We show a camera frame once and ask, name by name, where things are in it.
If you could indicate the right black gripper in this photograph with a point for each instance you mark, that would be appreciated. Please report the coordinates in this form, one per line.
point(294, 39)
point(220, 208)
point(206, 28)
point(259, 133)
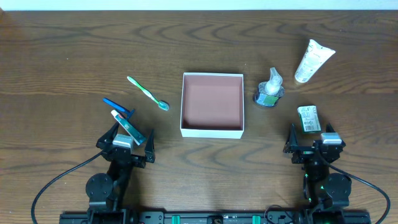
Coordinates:
point(311, 150)

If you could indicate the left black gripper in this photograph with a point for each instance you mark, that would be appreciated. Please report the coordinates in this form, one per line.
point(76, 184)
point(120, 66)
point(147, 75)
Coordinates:
point(125, 154)

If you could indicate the white green toothpaste tube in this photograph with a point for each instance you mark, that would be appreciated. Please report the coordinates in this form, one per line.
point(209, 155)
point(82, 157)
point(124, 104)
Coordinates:
point(128, 127)

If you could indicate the green and white small box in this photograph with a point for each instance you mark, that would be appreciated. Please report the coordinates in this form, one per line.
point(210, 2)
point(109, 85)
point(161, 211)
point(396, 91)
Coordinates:
point(309, 119)

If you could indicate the blue razor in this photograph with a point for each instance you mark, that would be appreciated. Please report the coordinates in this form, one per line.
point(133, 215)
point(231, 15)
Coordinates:
point(119, 108)

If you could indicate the clear soap pump bottle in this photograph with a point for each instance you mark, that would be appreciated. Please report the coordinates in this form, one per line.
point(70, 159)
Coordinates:
point(269, 92)

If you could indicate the white lotion tube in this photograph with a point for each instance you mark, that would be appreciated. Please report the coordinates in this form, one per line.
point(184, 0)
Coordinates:
point(314, 57)

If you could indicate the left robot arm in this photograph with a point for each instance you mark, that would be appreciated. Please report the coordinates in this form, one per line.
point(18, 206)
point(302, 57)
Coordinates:
point(106, 190)

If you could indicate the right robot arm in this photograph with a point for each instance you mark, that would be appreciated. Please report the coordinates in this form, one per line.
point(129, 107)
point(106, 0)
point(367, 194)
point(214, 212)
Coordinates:
point(327, 193)

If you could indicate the green toothbrush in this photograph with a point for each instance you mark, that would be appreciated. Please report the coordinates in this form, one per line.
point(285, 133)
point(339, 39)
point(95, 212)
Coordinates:
point(161, 104)

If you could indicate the white box with brown interior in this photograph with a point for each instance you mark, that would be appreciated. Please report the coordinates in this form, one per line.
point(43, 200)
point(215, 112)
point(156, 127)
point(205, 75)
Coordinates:
point(212, 105)

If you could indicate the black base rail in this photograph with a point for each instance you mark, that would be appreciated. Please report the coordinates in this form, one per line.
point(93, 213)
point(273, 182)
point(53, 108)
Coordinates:
point(270, 216)

